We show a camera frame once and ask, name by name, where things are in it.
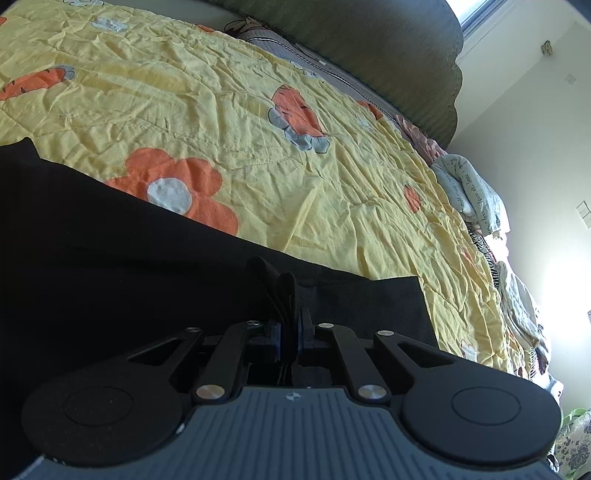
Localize pink patterned cloth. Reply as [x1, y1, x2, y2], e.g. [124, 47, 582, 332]
[394, 115, 448, 166]

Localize green upholstered headboard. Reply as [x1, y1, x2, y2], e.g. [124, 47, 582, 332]
[217, 0, 464, 147]

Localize window with white frame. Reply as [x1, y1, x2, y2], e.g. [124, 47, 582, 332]
[448, 0, 506, 38]

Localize yellow carrot print quilt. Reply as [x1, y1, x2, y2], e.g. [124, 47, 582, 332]
[1, 1, 526, 374]

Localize black pants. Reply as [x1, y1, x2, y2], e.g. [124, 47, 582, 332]
[0, 137, 440, 398]

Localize striped grey pillow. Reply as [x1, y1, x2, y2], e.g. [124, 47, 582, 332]
[224, 17, 402, 118]

